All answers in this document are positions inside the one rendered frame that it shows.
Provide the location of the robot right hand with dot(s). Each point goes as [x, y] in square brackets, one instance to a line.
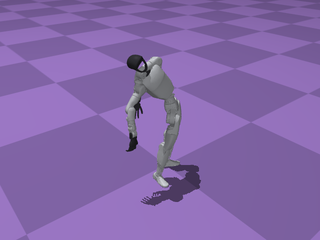
[133, 142]

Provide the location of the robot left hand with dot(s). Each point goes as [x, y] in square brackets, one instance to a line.
[137, 107]

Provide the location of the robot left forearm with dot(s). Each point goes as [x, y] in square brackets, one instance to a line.
[137, 81]

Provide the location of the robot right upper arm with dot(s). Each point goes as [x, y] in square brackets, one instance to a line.
[140, 89]

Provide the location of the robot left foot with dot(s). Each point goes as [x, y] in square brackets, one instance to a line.
[172, 163]

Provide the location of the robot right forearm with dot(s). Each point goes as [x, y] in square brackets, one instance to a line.
[131, 122]

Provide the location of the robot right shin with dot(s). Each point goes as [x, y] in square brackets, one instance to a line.
[162, 159]

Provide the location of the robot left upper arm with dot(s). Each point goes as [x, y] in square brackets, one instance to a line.
[155, 60]

